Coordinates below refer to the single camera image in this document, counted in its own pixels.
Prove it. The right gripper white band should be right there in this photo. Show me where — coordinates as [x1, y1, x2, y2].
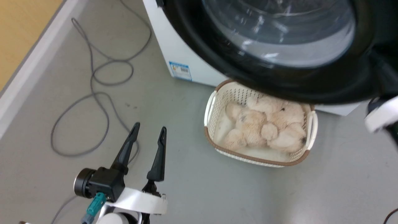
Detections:
[364, 49, 398, 133]

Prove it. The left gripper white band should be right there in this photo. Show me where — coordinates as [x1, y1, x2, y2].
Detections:
[107, 122, 169, 215]

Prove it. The black washing machine door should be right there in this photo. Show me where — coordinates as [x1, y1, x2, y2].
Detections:
[156, 0, 398, 105]

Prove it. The white washing machine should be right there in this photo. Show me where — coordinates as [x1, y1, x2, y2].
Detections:
[142, 0, 365, 116]

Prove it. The cream laundry basket brown rim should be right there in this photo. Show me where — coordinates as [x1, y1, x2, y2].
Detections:
[203, 78, 319, 169]

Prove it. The blue energy label sticker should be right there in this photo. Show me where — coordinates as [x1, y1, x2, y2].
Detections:
[168, 60, 192, 82]

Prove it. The beige plush toy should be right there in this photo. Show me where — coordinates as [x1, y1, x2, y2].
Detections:
[222, 95, 308, 154]

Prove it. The teal camera cable plug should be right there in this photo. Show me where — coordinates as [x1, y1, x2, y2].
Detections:
[81, 192, 107, 224]

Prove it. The grey floor cable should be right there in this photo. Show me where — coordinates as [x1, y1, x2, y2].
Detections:
[50, 0, 153, 224]

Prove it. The thin dark cable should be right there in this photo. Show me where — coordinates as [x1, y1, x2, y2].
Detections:
[383, 208, 398, 224]

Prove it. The white wall baseboard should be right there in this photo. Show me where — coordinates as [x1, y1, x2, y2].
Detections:
[0, 0, 88, 139]

